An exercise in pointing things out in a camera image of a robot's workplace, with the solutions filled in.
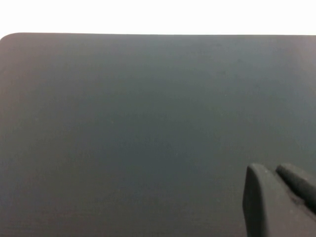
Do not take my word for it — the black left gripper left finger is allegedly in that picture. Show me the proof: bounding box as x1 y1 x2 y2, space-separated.
241 163 316 237

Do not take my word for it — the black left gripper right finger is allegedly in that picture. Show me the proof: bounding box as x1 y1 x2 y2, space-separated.
275 162 316 216

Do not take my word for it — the black table mat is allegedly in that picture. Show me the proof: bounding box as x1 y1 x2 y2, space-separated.
0 32 316 237

